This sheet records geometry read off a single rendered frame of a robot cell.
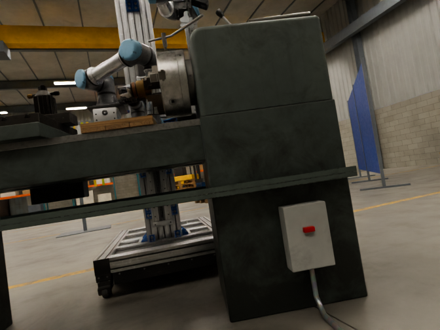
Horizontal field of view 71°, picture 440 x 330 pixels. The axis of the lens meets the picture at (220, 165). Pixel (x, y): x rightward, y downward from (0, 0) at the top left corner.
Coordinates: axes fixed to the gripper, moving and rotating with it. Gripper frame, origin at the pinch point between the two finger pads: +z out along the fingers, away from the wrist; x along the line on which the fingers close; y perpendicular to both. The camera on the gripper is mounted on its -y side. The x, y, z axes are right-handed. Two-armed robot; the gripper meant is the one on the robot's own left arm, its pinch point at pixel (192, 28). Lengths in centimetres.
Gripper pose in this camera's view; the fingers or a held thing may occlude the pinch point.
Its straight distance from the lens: 157.5
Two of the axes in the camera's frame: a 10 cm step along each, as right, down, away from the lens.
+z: 1.6, 9.6, -2.1
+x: 0.6, -2.3, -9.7
